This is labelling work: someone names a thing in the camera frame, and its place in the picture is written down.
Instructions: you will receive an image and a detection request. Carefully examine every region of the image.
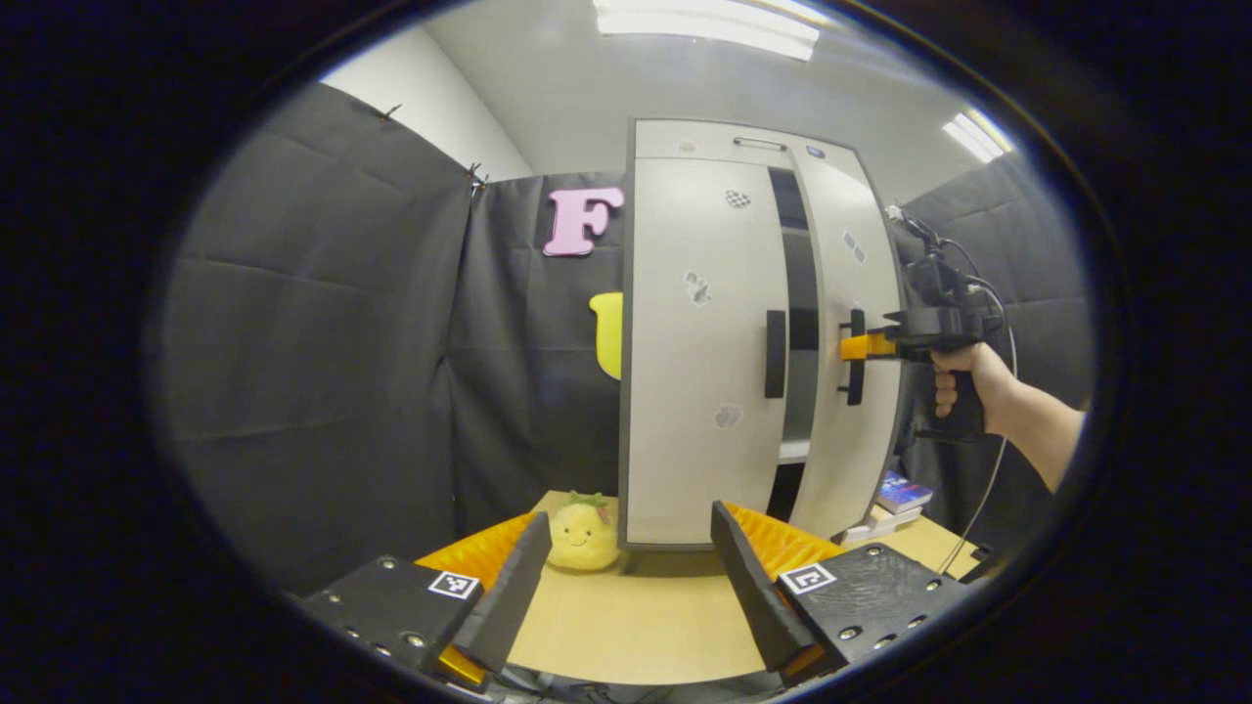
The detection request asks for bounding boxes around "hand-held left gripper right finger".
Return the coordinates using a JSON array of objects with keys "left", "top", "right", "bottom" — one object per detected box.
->
[{"left": 710, "top": 501, "right": 969, "bottom": 687}]

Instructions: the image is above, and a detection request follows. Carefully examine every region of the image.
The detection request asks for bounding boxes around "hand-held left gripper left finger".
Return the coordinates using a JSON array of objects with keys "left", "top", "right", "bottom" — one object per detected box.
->
[{"left": 298, "top": 510, "right": 554, "bottom": 695}]

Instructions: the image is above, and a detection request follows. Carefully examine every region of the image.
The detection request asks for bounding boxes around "white double-door shoe cabinet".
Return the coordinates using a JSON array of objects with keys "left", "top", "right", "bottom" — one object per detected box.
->
[{"left": 616, "top": 117, "right": 916, "bottom": 550}]

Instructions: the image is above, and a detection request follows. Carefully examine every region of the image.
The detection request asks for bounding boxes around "white cabinet drawer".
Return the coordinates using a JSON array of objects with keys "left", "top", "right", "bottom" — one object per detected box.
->
[{"left": 634, "top": 119, "right": 864, "bottom": 175}]

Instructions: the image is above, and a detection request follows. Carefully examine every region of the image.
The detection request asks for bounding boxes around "yellow plush toy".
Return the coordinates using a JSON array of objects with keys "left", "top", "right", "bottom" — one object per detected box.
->
[{"left": 546, "top": 491, "right": 621, "bottom": 572}]

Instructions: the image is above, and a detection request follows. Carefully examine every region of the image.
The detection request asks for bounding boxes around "blue book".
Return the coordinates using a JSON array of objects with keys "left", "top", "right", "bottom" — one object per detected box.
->
[{"left": 877, "top": 471, "right": 933, "bottom": 515}]

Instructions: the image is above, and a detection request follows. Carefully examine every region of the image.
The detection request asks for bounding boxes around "cream book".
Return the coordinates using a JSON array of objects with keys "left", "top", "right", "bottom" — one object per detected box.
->
[{"left": 859, "top": 504, "right": 922, "bottom": 536}]

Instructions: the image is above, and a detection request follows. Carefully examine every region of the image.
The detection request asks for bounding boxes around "ceiling light panel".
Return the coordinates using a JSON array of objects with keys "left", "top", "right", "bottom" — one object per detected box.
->
[
  {"left": 942, "top": 108, "right": 1016, "bottom": 164},
  {"left": 592, "top": 0, "right": 821, "bottom": 62}
]

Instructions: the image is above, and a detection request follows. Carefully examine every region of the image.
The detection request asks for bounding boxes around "black backdrop cloth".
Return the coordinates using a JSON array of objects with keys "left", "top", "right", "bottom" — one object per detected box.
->
[{"left": 156, "top": 83, "right": 1092, "bottom": 593}]

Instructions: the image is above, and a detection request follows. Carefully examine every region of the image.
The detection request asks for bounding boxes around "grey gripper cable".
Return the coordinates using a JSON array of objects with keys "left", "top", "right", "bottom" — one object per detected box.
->
[{"left": 934, "top": 279, "right": 1020, "bottom": 580}]

